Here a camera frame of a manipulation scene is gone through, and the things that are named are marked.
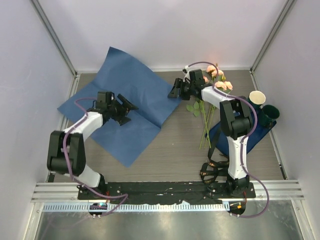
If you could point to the beige paper cup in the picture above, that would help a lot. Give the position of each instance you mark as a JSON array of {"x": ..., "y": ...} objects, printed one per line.
[{"x": 256, "y": 99}]

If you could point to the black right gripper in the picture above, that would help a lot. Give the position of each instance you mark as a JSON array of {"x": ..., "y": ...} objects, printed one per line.
[{"x": 179, "y": 84}]

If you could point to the aluminium frame rail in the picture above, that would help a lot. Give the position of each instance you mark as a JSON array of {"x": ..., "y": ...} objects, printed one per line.
[{"x": 67, "y": 191}]

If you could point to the slotted cable duct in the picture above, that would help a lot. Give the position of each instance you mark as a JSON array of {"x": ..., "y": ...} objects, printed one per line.
[{"x": 135, "y": 208}]

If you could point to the dark green mug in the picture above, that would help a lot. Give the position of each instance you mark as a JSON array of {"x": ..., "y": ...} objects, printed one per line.
[
  {"x": 267, "y": 115},
  {"x": 247, "y": 100}
]

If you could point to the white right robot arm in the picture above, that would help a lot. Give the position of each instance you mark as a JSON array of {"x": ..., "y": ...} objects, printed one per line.
[{"x": 236, "y": 124}]

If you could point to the large blue wrapping paper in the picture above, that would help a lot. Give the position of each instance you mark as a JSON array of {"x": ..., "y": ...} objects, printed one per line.
[{"x": 143, "y": 98}]

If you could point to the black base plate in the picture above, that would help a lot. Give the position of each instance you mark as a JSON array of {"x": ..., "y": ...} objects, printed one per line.
[{"x": 182, "y": 189}]

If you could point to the black printed ribbon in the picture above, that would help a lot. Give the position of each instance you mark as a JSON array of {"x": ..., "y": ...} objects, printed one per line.
[{"x": 212, "y": 169}]

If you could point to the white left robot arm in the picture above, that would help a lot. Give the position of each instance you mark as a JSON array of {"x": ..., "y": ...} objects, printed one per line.
[{"x": 66, "y": 150}]

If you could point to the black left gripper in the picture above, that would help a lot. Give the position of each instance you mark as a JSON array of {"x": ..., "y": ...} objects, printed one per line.
[{"x": 122, "y": 119}]

